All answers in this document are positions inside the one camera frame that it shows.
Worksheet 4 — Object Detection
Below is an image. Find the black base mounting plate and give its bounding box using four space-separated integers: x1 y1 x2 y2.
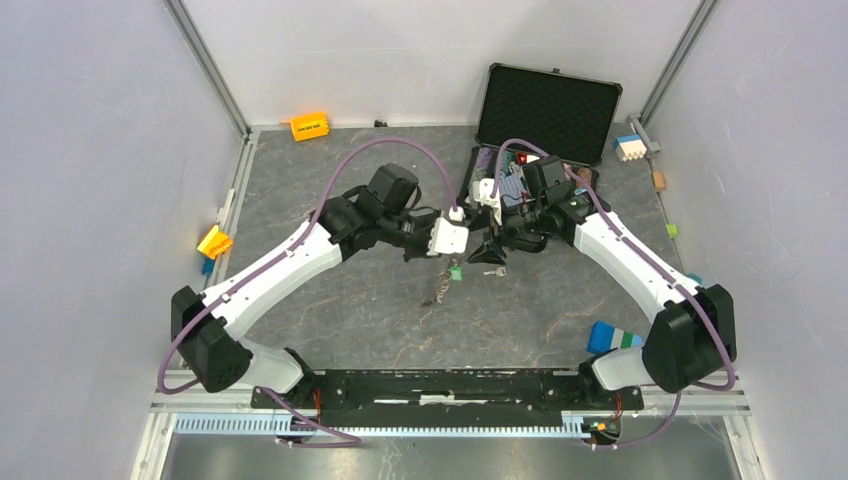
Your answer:
282 368 644 428

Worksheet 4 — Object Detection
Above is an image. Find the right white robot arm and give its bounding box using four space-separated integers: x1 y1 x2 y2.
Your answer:
465 156 736 408

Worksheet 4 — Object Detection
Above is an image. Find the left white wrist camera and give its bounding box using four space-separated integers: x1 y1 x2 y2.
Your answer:
427 207 469 256

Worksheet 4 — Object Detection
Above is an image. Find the black poker chip case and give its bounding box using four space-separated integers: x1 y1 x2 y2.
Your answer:
458 63 623 207

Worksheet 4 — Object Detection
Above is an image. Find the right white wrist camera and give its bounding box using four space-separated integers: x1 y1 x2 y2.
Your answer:
470 178 503 226

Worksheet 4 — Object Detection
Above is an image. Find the tan wooden cube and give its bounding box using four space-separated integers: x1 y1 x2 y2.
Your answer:
652 171 667 193

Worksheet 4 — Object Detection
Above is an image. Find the teal cube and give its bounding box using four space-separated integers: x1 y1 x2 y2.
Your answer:
686 273 704 288

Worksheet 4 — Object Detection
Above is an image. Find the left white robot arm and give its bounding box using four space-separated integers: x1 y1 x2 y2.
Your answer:
157 163 458 408

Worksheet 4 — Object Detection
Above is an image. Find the blue green white block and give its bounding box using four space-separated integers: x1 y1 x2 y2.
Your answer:
586 321 644 355

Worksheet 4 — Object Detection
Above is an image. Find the purple cable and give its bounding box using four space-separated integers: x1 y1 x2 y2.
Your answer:
490 137 738 450
156 136 465 450

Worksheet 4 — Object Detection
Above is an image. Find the white cable duct rail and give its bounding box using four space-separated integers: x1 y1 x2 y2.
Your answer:
174 413 620 439

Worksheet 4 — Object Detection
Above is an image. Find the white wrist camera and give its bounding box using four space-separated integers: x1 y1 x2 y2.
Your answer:
470 178 503 226
427 207 469 256

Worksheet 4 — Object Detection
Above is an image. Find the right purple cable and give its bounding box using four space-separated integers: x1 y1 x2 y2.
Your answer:
490 137 738 450

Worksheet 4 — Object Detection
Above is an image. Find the metal keyring with tags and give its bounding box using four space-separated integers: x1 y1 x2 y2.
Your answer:
421 257 464 307

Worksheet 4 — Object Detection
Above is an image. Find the white blue toy block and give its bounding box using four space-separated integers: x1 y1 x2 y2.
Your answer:
612 134 648 162

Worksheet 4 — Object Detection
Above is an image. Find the yellow orange toy block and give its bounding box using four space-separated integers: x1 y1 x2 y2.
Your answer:
196 224 233 260

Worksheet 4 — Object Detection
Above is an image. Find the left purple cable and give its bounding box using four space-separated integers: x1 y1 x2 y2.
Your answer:
156 136 465 450

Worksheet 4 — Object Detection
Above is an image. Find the blue playing card deck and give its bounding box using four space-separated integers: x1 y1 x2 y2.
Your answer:
499 174 525 208

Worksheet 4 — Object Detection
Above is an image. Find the small silver key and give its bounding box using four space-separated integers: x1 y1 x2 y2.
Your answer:
484 266 507 277

